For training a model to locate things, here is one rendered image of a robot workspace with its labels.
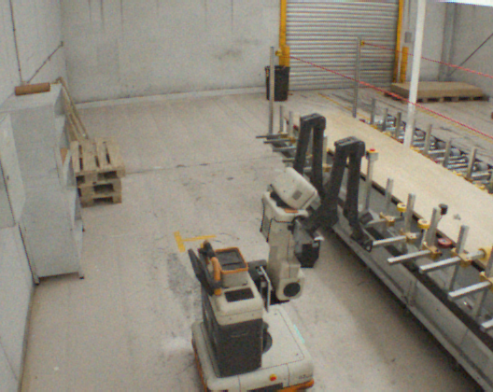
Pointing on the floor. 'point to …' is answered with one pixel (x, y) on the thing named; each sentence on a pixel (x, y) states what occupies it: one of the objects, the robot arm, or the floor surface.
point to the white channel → (415, 72)
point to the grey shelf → (47, 183)
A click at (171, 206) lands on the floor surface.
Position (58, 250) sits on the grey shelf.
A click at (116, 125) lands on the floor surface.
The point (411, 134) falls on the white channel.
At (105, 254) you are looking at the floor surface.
